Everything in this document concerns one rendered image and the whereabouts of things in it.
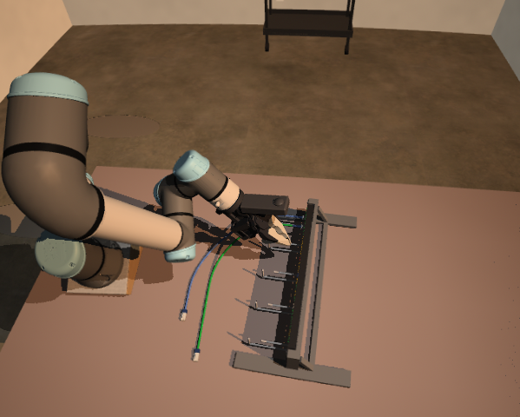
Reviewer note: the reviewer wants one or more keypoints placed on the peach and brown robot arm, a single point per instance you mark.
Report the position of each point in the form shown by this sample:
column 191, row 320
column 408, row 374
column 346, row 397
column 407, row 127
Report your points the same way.
column 43, row 171

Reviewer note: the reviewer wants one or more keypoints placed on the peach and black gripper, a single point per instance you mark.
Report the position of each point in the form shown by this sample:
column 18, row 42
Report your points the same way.
column 246, row 226

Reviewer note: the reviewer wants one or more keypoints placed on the dark grey port rack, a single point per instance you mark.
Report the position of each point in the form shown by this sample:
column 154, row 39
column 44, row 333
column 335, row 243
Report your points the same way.
column 291, row 367

